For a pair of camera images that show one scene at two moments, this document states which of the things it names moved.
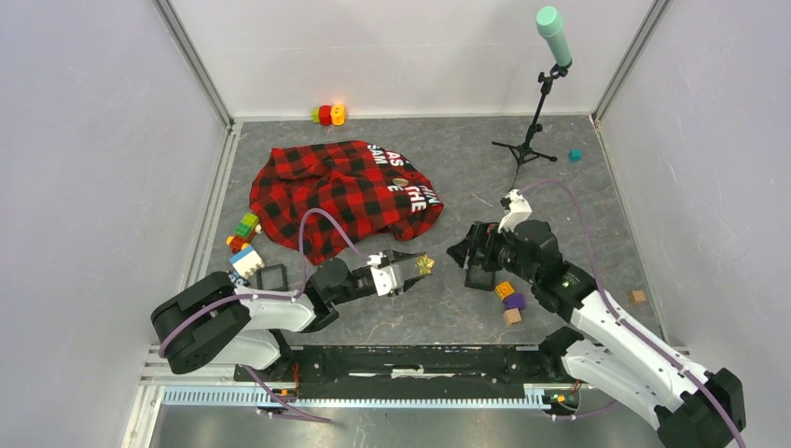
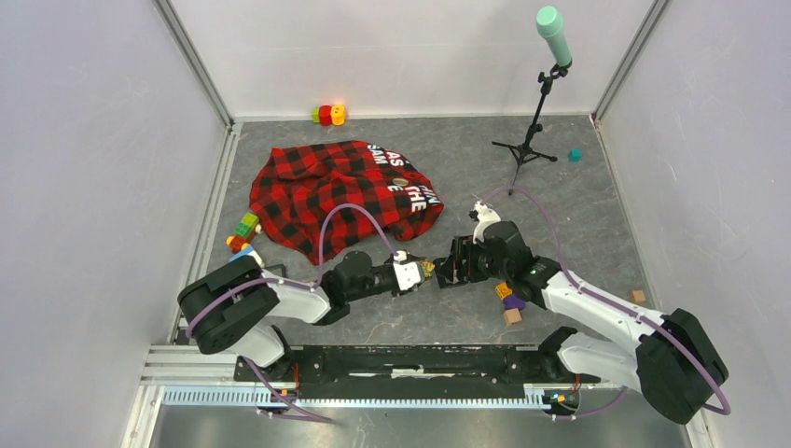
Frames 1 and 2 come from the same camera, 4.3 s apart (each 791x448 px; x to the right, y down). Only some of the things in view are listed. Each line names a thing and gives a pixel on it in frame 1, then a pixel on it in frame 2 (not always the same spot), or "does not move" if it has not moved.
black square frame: [483, 287] → [460, 265]
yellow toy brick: [504, 289] does not move
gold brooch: [424, 264] does not move
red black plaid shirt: [319, 200] does not move
